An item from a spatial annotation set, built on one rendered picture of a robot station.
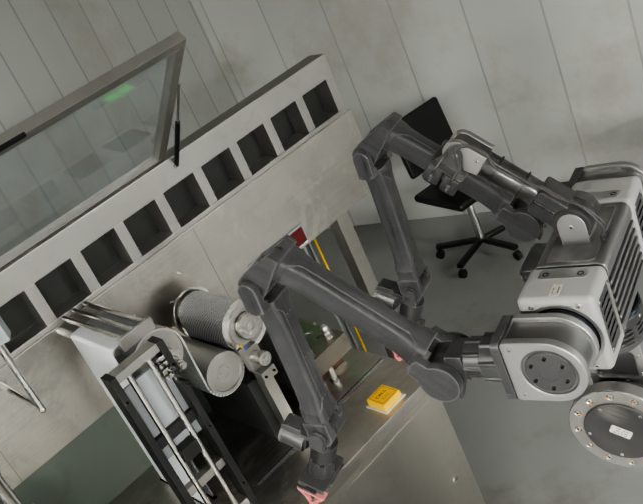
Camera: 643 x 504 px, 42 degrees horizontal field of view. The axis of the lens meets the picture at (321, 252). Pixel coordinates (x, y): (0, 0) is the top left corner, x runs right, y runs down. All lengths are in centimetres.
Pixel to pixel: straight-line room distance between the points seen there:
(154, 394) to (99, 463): 53
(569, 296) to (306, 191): 156
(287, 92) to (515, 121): 220
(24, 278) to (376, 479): 109
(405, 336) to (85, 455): 131
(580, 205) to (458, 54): 325
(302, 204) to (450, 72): 211
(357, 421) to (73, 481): 82
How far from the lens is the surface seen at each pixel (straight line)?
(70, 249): 242
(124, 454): 262
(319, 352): 248
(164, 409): 213
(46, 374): 244
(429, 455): 255
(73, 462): 255
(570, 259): 151
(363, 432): 234
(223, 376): 233
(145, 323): 214
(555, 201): 152
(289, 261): 151
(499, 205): 187
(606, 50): 449
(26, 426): 246
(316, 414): 174
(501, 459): 345
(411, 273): 207
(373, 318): 150
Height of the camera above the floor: 232
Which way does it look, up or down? 25 degrees down
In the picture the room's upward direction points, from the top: 25 degrees counter-clockwise
